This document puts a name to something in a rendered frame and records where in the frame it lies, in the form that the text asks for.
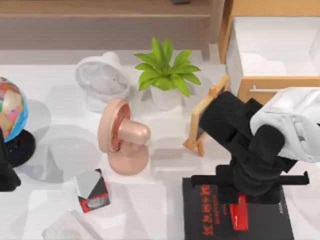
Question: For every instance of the pale wooden drawer front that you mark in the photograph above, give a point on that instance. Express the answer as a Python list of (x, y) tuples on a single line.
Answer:
[(265, 82)]

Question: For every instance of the green plant in white pot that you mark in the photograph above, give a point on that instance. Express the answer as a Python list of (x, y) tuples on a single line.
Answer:
[(163, 72)]

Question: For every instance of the white desk fan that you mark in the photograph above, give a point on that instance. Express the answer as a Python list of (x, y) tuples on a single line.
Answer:
[(102, 80)]

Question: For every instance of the black book with red lettering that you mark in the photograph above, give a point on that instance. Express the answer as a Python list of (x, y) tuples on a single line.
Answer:
[(207, 217)]

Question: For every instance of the pale wooden cabinet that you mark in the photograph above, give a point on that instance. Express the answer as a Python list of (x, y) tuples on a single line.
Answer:
[(227, 30)]

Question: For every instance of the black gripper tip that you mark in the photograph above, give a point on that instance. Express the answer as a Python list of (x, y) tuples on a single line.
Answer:
[(6, 172)]

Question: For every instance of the brown wooden shelf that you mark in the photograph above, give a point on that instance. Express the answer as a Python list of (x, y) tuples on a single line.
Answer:
[(105, 27)]

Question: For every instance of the clear grey box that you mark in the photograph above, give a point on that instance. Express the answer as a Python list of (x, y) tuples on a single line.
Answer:
[(67, 227)]

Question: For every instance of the colourful globe on black stand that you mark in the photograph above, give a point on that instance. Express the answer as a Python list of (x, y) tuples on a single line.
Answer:
[(10, 112)]

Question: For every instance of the pink desk fan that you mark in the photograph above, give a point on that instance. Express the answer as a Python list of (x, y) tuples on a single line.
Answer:
[(120, 135)]

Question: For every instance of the red and black box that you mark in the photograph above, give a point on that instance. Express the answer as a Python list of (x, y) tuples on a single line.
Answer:
[(92, 190)]

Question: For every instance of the wooden framed blackboard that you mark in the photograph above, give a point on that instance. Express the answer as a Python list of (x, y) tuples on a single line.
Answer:
[(200, 110)]

